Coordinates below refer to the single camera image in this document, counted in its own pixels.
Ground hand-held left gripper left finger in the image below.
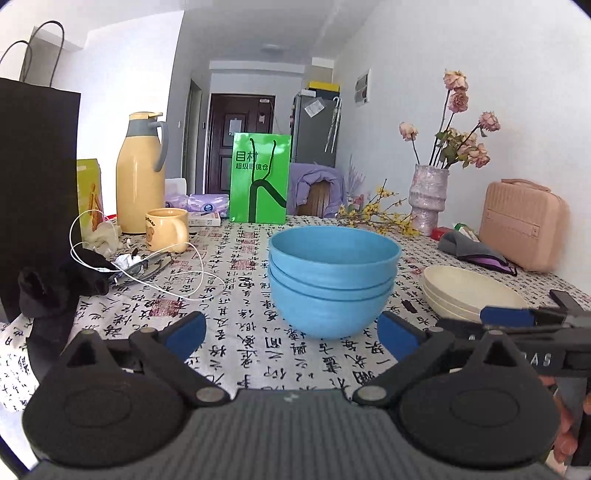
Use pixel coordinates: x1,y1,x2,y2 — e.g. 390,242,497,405
55,311,236,408

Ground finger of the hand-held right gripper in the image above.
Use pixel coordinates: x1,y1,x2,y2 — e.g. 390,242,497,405
434,318,573,352
479,306,591,329

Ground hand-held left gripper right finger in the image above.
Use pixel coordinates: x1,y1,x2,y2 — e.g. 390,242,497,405
353,311,536,409

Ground cream plate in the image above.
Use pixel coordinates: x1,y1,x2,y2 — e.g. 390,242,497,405
422,264,530,311
427,295,484,324
423,281,485,317

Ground blue bowl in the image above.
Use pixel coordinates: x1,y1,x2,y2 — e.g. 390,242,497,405
270,277,394,339
268,226,402,289
269,265,397,302

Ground person's right hand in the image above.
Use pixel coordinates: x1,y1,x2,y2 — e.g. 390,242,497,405
538,375,591,467

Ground black phone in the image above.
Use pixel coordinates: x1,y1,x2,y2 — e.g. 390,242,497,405
549,290,591,316

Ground grey cloth pouch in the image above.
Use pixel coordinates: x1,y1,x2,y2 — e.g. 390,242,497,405
438,231,518,277

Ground eyeglasses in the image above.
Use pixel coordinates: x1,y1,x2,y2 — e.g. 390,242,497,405
111,251,174,284

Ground pink hard case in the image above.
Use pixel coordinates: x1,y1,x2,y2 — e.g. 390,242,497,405
479,178,570,273

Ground yellow mug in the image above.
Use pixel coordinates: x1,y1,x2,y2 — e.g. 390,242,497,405
145,208,190,253

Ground yellow flower branch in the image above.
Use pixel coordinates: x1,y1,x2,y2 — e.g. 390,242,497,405
336,180,419,237

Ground crumpled white plastic wrap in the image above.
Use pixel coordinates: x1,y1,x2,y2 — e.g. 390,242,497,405
88,220,123,256

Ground purple tissue pack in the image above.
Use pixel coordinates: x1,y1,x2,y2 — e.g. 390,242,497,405
165,178,188,209
187,193,230,217

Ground pale pink ceramic vase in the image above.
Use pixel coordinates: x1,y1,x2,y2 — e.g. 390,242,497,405
409,164,450,236

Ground black cloth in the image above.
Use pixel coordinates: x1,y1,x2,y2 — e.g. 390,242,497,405
17,249,112,371

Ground yellow thermos jug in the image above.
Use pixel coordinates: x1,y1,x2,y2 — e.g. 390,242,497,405
115,111,170,234

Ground wooden chair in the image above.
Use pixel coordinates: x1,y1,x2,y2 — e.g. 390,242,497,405
307,180,334,218

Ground green paper bag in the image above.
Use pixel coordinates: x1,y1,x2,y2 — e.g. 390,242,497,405
229,132,291,225

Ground yellow-green snack box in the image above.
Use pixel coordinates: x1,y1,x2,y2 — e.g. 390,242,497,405
76,158,103,243

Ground dried pink roses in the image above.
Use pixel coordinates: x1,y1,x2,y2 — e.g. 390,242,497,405
399,69,501,169

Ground purple jacket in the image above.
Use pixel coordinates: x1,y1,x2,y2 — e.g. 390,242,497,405
288,162,346,220

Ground dark brown door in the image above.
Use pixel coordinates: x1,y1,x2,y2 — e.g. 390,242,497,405
206,92,276,195

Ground black paper bag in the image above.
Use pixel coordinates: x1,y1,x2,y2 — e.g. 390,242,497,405
0,21,82,324

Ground white umbrella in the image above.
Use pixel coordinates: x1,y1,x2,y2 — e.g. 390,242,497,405
325,96,342,153

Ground grey fridge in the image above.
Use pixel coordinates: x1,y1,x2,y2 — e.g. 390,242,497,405
290,91,342,169

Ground white cable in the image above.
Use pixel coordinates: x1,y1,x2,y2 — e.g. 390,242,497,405
69,209,227,302

